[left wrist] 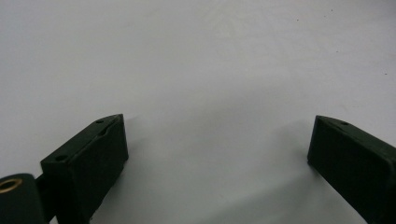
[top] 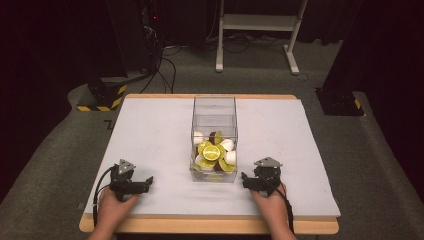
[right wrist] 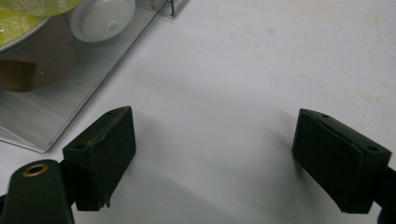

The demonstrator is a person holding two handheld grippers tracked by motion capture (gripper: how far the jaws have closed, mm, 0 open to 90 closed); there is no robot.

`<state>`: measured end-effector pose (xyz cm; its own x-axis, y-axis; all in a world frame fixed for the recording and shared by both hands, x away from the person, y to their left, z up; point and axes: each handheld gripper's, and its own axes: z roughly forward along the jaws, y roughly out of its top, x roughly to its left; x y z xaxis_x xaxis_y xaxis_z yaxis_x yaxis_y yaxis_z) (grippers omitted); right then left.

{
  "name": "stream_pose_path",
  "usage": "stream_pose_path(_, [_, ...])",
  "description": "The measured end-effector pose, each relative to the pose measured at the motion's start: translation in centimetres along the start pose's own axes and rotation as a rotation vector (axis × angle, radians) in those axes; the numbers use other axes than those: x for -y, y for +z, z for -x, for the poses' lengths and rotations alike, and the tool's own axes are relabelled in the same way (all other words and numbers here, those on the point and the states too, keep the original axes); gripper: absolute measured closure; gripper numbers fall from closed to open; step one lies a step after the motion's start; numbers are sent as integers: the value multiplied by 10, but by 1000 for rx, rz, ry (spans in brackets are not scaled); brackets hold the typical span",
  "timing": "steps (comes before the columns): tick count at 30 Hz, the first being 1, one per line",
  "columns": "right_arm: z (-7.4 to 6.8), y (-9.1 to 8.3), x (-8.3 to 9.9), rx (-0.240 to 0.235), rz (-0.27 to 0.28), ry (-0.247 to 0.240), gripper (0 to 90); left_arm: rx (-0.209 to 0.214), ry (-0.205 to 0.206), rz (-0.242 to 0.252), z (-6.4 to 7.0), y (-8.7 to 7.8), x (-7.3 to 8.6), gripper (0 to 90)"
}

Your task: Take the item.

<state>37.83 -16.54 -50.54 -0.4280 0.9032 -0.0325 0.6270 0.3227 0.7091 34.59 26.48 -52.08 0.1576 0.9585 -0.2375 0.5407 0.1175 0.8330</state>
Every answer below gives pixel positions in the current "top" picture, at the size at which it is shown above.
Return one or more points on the white metal stand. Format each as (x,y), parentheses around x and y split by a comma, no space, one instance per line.
(258,22)

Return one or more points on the black yellow striped stand base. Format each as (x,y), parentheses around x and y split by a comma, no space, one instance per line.
(105,95)

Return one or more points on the dark equipment with red light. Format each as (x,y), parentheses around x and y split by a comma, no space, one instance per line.
(151,20)

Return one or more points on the person's left hand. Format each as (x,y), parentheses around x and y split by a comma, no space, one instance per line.
(113,208)

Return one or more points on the pile of coffee capsules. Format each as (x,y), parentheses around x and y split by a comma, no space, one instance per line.
(212,152)

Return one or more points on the white foam mat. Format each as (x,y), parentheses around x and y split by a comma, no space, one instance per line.
(156,140)

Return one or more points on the person's right hand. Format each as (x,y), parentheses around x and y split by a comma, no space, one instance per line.
(270,208)

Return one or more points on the clear plastic box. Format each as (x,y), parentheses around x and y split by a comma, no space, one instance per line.
(214,115)

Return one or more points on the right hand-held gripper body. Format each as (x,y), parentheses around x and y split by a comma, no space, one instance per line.
(267,176)

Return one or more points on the wooden table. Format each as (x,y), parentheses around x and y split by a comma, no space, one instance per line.
(200,226)

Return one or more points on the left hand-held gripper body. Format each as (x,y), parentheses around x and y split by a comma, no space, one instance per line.
(122,181)

